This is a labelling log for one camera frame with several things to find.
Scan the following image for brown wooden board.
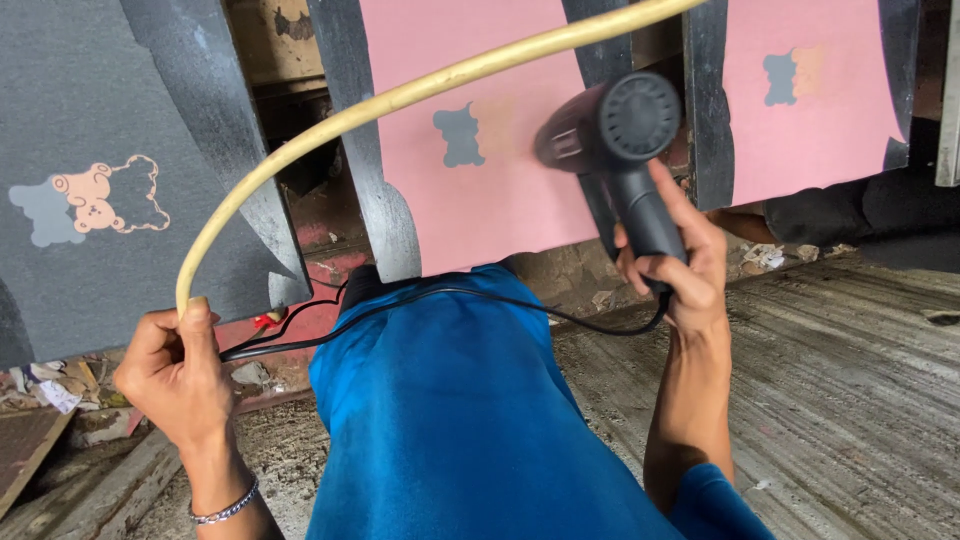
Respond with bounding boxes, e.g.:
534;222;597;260
0;407;78;520

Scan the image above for person's right hand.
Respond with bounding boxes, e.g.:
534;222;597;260
613;157;730;336

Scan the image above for black printing board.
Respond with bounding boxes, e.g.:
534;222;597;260
681;0;923;213
118;0;315;310
306;0;636;285

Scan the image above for thick black power cable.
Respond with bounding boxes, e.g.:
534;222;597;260
219;283;673;364

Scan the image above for black shoe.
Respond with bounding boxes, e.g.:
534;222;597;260
339;263;387;318

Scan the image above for person's blue clothing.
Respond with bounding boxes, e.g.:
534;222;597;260
305;262;777;540

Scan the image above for heap of paper scraps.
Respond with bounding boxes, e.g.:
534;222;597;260
0;358;135;415

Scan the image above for person's left hand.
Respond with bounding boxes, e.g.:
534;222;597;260
112;296;237;455

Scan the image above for thin black wire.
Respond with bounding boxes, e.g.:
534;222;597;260
221;279;350;357

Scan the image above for yellow rubber hose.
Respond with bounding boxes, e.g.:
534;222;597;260
174;0;710;320

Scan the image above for small white paper scraps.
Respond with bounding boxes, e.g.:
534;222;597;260
738;241;860;273

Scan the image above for black heat gun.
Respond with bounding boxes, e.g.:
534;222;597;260
534;71;690;296

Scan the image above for grey metal bar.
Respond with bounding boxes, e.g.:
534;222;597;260
934;0;960;189

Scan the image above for pink fabric with grey print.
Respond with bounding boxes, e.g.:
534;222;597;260
357;0;603;278
720;0;910;208

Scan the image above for silver chain bracelet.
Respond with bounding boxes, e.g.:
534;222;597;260
187;474;261;526

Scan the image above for grey fabric with bear print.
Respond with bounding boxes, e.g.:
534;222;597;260
0;0;295;370

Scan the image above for worn tan wooden beam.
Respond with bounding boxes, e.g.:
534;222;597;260
225;0;329;90

